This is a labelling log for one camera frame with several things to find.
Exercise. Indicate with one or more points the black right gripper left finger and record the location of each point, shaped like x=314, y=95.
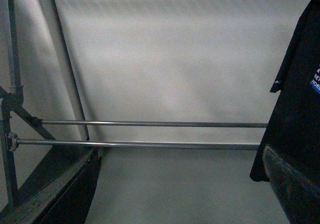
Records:
x=65, y=200

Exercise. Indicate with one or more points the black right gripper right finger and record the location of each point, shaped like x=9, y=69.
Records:
x=296, y=186

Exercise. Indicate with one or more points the lower metal rack rod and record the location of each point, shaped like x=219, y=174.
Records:
x=127, y=144

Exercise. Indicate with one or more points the metal rack rod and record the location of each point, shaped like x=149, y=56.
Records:
x=127, y=144
x=155, y=124

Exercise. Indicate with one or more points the black printed t-shirt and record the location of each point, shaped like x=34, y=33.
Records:
x=294, y=126

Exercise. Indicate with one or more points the upper metal rack rod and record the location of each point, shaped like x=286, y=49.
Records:
x=155, y=124

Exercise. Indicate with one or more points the grey rod bracket clamp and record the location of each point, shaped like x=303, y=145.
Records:
x=11, y=140

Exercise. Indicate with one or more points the grey metal rack frame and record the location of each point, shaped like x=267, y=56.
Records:
x=13, y=101

